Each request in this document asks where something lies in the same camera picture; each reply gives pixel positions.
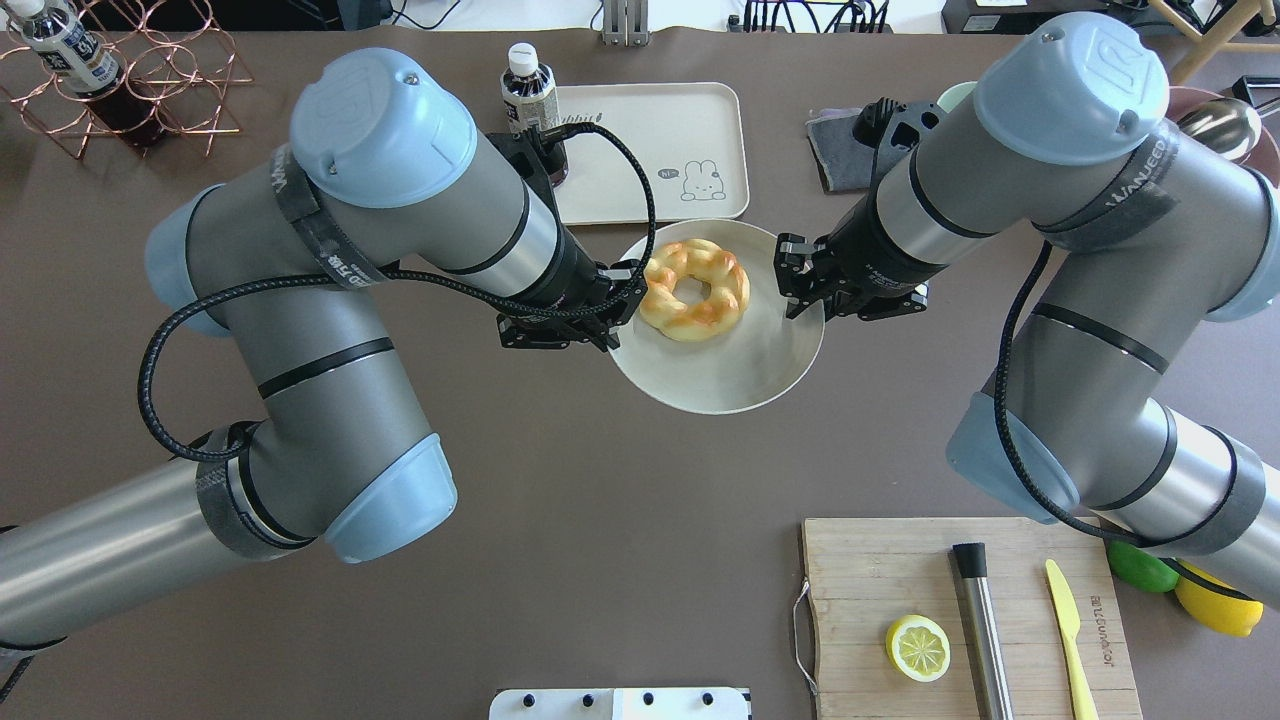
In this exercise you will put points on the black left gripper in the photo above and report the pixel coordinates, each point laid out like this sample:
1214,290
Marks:
575,277

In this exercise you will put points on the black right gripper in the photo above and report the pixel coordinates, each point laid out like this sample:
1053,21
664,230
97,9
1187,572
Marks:
868,255

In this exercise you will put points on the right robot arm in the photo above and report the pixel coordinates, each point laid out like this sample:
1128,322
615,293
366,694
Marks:
1160,234

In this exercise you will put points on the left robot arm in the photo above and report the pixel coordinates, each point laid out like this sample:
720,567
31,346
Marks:
381,163

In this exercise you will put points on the twisted glazed donut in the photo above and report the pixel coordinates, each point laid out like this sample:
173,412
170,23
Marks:
724,278

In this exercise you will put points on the cream rabbit tray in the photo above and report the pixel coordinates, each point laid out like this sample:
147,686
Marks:
686,136

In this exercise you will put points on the dark tea bottle on tray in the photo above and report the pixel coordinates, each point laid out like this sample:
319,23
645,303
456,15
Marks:
529,94

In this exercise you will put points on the grey folded cloth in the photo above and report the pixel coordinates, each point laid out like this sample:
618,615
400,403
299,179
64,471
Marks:
845,164

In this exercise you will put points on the green bowl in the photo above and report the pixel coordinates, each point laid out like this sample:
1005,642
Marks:
954,95

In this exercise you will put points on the wooden cutting board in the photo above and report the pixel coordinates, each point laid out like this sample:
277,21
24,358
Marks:
866,572

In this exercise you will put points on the steel cylindrical muddler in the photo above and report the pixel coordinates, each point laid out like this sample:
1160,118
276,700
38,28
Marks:
977,611

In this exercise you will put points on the half lemon slice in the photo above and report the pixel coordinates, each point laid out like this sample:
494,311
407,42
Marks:
918,647

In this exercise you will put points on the yellow plastic knife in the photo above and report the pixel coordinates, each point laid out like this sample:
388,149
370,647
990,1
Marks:
1068,618

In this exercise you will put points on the steel scoop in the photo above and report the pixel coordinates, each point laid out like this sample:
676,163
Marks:
1225,125

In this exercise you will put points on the green lime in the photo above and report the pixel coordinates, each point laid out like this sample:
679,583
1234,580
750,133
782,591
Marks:
1139,569

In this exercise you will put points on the pink bowl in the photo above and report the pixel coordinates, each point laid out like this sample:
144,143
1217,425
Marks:
1264,157

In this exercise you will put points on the wooden stand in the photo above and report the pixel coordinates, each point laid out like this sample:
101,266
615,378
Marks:
1218,39

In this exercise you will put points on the lower yellow lemon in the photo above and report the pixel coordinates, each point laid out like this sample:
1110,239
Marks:
1216,611

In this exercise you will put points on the dark bottle in rack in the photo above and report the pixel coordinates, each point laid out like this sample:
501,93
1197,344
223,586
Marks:
76,55

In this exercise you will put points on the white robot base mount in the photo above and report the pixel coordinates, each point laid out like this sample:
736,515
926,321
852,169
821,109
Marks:
695,702

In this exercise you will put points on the copper wire bottle rack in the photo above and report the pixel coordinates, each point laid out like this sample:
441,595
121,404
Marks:
174,54

